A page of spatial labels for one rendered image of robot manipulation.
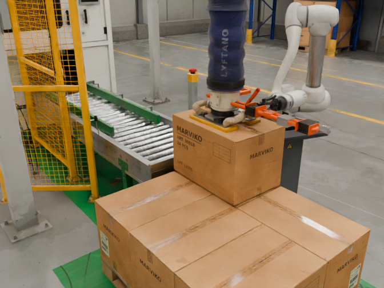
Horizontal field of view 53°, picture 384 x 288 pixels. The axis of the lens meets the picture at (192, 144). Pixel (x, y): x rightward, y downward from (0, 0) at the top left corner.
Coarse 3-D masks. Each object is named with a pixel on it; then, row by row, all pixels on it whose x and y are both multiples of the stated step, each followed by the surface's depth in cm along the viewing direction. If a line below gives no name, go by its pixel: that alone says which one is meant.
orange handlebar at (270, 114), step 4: (244, 88) 254; (240, 92) 245; (244, 92) 247; (248, 92) 249; (208, 96) 241; (232, 104) 225; (236, 104) 223; (240, 104) 221; (244, 104) 223; (244, 108) 218; (260, 112) 209; (264, 112) 206; (268, 112) 206; (272, 112) 205; (276, 112) 206; (264, 116) 208; (268, 116) 205; (272, 116) 203; (276, 116) 202; (276, 120) 202; (296, 120) 196; (288, 124) 196; (292, 124) 193; (316, 128) 185
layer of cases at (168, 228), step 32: (128, 192) 239; (160, 192) 239; (192, 192) 238; (288, 192) 238; (128, 224) 208; (160, 224) 208; (192, 224) 208; (224, 224) 207; (256, 224) 207; (288, 224) 207; (320, 224) 207; (352, 224) 207; (128, 256) 211; (160, 256) 184; (192, 256) 184; (224, 256) 184; (256, 256) 184; (288, 256) 183; (320, 256) 183; (352, 256) 197
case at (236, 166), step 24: (192, 120) 238; (264, 120) 237; (192, 144) 240; (216, 144) 220; (240, 144) 208; (264, 144) 221; (192, 168) 246; (216, 168) 226; (240, 168) 214; (264, 168) 228; (216, 192) 232; (240, 192) 221
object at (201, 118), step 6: (192, 114) 242; (204, 114) 236; (198, 120) 235; (204, 120) 232; (210, 120) 231; (216, 120) 231; (222, 120) 226; (216, 126) 223; (222, 126) 221; (228, 126) 221; (234, 126) 222
